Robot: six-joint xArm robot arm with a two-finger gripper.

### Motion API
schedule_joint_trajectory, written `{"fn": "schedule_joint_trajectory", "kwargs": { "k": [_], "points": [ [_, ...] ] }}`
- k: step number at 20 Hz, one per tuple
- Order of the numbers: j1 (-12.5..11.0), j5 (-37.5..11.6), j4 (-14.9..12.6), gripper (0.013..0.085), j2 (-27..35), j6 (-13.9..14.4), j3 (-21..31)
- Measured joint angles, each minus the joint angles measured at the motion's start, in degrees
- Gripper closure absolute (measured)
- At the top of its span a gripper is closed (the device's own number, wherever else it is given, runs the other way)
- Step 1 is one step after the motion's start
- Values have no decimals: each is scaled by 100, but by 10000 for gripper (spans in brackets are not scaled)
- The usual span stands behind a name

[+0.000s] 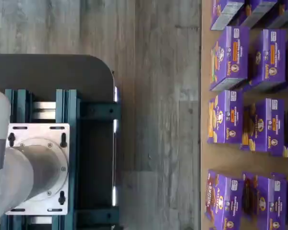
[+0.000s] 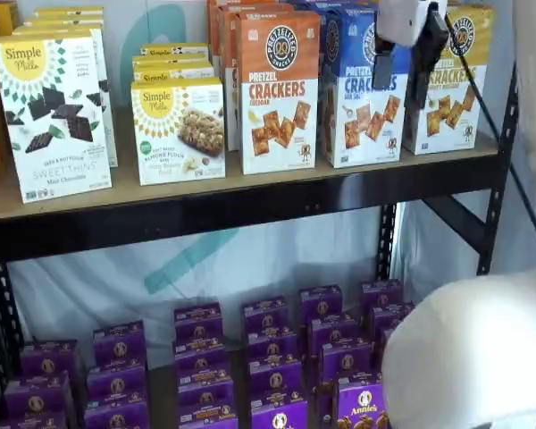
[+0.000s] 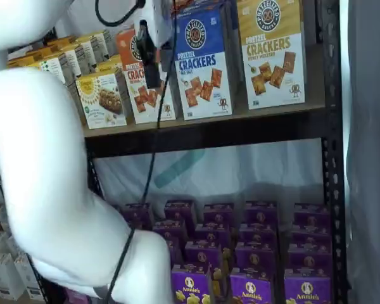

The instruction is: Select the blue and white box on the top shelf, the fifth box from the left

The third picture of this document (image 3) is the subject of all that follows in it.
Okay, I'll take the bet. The white sheet teal logo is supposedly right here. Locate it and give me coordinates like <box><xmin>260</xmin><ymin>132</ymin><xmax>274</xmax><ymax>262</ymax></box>
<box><xmin>93</xmin><ymin>137</ymin><xmax>324</xmax><ymax>229</ymax></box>

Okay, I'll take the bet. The almond flour bars box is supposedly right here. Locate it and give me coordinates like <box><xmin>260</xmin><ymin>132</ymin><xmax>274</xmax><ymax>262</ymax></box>
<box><xmin>93</xmin><ymin>61</ymin><xmax>125</xmax><ymax>77</ymax></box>
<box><xmin>106</xmin><ymin>53</ymin><xmax>124</xmax><ymax>66</ymax></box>
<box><xmin>75</xmin><ymin>68</ymin><xmax>128</xmax><ymax>130</ymax></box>

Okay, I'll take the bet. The wooden shelf board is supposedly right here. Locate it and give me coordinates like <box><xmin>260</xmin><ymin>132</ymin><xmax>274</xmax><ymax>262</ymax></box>
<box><xmin>84</xmin><ymin>101</ymin><xmax>326</xmax><ymax>137</ymax></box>

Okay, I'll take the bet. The purple Annie's snack box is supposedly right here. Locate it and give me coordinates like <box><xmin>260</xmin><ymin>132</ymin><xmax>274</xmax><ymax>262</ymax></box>
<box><xmin>122</xmin><ymin>202</ymin><xmax>153</xmax><ymax>231</ymax></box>
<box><xmin>293</xmin><ymin>202</ymin><xmax>330</xmax><ymax>227</ymax></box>
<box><xmin>234</xmin><ymin>242</ymin><xmax>277</xmax><ymax>273</ymax></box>
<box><xmin>184</xmin><ymin>240</ymin><xmax>222</xmax><ymax>270</ymax></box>
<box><xmin>229</xmin><ymin>270</ymin><xmax>275</xmax><ymax>304</ymax></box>
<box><xmin>151</xmin><ymin>220</ymin><xmax>188</xmax><ymax>243</ymax></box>
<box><xmin>244</xmin><ymin>199</ymin><xmax>278</xmax><ymax>225</ymax></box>
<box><xmin>239</xmin><ymin>221</ymin><xmax>278</xmax><ymax>246</ymax></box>
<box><xmin>163</xmin><ymin>199</ymin><xmax>197</xmax><ymax>224</ymax></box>
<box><xmin>65</xmin><ymin>286</ymin><xmax>92</xmax><ymax>304</ymax></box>
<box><xmin>291</xmin><ymin>223</ymin><xmax>332</xmax><ymax>250</ymax></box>
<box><xmin>284</xmin><ymin>274</ymin><xmax>332</xmax><ymax>304</ymax></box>
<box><xmin>194</xmin><ymin>223</ymin><xmax>231</xmax><ymax>244</ymax></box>
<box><xmin>287</xmin><ymin>243</ymin><xmax>333</xmax><ymax>279</ymax></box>
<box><xmin>203</xmin><ymin>202</ymin><xmax>234</xmax><ymax>227</ymax></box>
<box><xmin>171</xmin><ymin>265</ymin><xmax>212</xmax><ymax>304</ymax></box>

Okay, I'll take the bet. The orange cheddar crackers box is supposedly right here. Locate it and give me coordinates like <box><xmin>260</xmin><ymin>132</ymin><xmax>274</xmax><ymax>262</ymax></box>
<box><xmin>115</xmin><ymin>27</ymin><xmax>177</xmax><ymax>125</ymax></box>

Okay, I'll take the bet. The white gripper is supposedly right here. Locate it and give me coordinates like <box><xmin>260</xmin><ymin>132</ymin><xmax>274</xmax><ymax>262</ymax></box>
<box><xmin>138</xmin><ymin>0</ymin><xmax>175</xmax><ymax>89</ymax></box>

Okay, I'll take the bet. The black metal shelving rack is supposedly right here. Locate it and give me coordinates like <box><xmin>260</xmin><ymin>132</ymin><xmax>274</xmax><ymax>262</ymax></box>
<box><xmin>0</xmin><ymin>0</ymin><xmax>351</xmax><ymax>304</ymax></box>

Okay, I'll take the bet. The white fabric curtain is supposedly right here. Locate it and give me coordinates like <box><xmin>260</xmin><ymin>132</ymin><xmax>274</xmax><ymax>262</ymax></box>
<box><xmin>338</xmin><ymin>0</ymin><xmax>380</xmax><ymax>304</ymax></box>

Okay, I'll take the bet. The yellow honey mustard crackers box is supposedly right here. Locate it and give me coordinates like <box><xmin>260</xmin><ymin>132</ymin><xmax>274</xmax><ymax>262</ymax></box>
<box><xmin>237</xmin><ymin>0</ymin><xmax>306</xmax><ymax>111</ymax></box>

